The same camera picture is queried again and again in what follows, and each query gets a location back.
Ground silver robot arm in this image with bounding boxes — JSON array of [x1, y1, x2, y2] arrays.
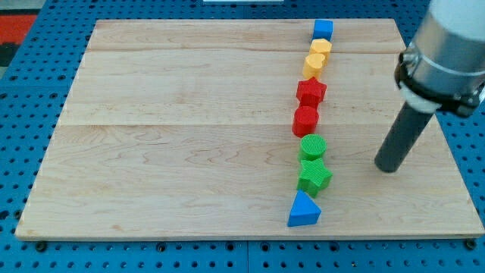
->
[[395, 0, 484, 117]]

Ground red cylinder block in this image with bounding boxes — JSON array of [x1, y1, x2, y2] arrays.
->
[[292, 106, 319, 137]]

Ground wooden board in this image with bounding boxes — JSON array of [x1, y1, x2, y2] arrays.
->
[[15, 19, 484, 241]]

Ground green cylinder block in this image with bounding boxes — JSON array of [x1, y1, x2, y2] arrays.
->
[[298, 134, 327, 161]]

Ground red star block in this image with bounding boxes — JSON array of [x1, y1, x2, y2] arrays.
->
[[296, 77, 327, 108]]

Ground green star block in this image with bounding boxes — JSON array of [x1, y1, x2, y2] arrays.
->
[[296, 158, 333, 198]]

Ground blue triangle block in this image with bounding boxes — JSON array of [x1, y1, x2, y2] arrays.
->
[[287, 190, 321, 227]]

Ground yellow heart block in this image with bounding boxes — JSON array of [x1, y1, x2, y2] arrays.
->
[[302, 53, 327, 80]]

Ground yellow hexagon block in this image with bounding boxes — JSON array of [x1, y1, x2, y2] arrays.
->
[[309, 38, 333, 62]]

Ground blue cube block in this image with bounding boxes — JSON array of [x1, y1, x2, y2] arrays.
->
[[312, 19, 333, 41]]

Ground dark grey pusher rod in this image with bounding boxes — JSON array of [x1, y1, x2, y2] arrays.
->
[[374, 102, 433, 173]]

